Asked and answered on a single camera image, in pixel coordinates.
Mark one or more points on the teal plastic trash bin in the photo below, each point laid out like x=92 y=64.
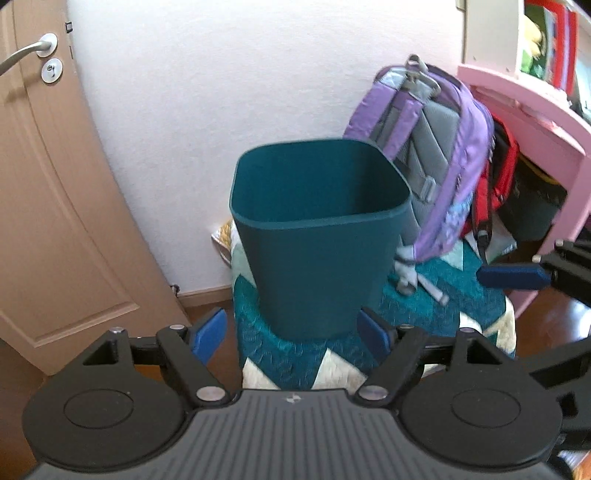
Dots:
x=319 y=221

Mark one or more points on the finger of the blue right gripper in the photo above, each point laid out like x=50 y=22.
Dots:
x=526 y=276

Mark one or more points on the teal white quilted blanket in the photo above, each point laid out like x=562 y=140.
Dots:
x=269 y=362

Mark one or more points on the beige wooden door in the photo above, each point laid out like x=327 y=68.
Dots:
x=73 y=261

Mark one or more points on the red bag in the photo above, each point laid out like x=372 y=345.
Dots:
x=493 y=188

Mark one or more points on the books on pink desk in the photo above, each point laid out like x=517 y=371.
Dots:
x=556 y=49

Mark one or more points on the purple grey backpack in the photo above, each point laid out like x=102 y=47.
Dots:
x=431 y=128

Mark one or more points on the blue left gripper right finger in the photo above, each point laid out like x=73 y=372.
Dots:
x=376 y=333

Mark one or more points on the silver door handle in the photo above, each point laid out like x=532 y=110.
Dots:
x=43 y=48

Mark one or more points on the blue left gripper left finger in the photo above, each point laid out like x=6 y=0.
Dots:
x=207 y=334

